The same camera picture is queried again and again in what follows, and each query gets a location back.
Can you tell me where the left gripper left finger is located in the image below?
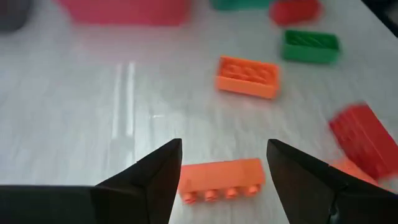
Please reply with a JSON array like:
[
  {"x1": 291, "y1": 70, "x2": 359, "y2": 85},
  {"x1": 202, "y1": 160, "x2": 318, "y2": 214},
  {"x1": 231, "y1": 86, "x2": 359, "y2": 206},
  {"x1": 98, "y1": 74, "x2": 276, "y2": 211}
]
[{"x1": 90, "y1": 138, "x2": 183, "y2": 224}]

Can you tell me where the green toy block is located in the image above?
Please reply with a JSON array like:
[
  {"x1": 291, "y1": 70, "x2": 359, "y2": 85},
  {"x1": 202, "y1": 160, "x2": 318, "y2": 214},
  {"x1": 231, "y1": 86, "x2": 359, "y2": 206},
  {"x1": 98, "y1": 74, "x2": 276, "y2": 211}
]
[{"x1": 281, "y1": 29, "x2": 340, "y2": 65}]

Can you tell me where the white table cover sheet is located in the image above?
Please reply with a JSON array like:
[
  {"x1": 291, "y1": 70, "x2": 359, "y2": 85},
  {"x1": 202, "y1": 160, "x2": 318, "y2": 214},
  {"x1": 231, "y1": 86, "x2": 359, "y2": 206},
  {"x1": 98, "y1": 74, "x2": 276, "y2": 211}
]
[{"x1": 0, "y1": 0, "x2": 398, "y2": 224}]

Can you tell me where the red toy block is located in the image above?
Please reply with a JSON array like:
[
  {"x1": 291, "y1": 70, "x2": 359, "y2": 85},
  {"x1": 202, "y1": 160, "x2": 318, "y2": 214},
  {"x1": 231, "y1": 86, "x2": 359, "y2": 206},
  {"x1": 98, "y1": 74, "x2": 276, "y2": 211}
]
[
  {"x1": 328, "y1": 104, "x2": 398, "y2": 181},
  {"x1": 269, "y1": 0, "x2": 323, "y2": 26}
]

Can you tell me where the teal plastic bin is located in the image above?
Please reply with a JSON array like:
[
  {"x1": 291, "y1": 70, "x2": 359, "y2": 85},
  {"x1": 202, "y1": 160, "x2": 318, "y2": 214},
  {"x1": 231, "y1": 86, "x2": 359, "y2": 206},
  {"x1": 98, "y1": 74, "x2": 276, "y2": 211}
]
[{"x1": 210, "y1": 0, "x2": 274, "y2": 11}]

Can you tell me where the pink plastic bin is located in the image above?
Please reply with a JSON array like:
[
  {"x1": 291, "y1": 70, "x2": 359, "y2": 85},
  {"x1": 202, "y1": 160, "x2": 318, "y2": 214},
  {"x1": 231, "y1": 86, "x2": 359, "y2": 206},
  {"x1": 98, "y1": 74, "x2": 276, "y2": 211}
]
[{"x1": 55, "y1": 0, "x2": 192, "y2": 26}]

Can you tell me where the narrow orange toy block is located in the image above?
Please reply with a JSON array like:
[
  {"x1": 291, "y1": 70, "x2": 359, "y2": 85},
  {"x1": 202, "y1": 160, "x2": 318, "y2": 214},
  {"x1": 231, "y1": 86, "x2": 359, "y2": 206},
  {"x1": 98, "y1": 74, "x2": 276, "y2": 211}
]
[{"x1": 177, "y1": 157, "x2": 266, "y2": 205}]

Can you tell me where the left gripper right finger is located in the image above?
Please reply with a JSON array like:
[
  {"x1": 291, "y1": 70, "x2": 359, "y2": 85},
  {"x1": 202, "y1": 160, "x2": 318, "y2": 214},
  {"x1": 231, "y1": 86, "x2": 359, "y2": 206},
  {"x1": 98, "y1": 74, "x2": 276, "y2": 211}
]
[{"x1": 266, "y1": 139, "x2": 398, "y2": 224}]

